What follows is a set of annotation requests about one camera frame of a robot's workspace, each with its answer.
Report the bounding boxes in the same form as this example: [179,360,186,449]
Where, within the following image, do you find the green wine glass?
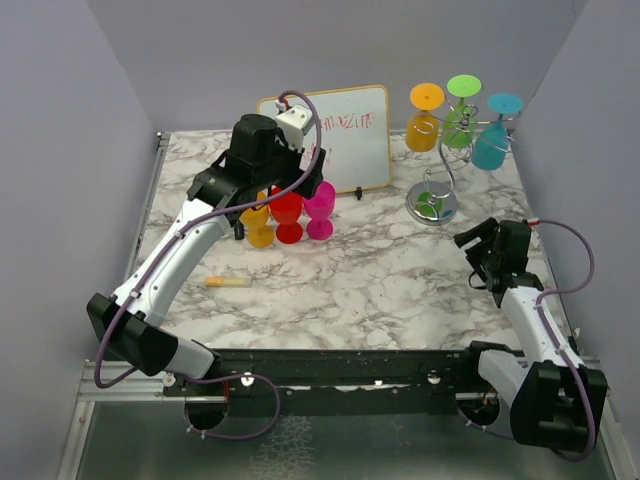
[442,74,482,149]

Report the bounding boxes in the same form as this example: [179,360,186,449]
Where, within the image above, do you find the blue wine glass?
[471,93,523,171]

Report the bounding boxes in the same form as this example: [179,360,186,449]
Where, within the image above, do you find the yellow framed whiteboard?
[256,84,392,196]

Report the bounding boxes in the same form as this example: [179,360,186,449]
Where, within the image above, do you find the chrome wine glass rack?
[405,111,522,226]

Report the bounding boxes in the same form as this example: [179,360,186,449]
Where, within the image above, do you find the pink wine glass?
[303,181,336,241]

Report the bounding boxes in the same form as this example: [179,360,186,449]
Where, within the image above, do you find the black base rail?
[163,342,489,417]

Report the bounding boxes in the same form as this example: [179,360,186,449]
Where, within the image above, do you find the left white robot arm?
[87,106,325,395]

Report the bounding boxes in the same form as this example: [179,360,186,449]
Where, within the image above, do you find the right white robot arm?
[454,218,608,462]

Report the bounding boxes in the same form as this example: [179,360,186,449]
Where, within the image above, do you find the yellow wine glass front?
[240,204,275,248]

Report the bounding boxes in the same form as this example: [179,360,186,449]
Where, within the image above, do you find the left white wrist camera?
[275,104,315,153]

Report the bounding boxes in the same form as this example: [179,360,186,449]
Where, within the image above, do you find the red wine glass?
[269,192,303,244]

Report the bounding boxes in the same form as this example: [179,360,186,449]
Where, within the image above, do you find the yellow wine glass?
[240,204,275,248]
[405,82,445,152]

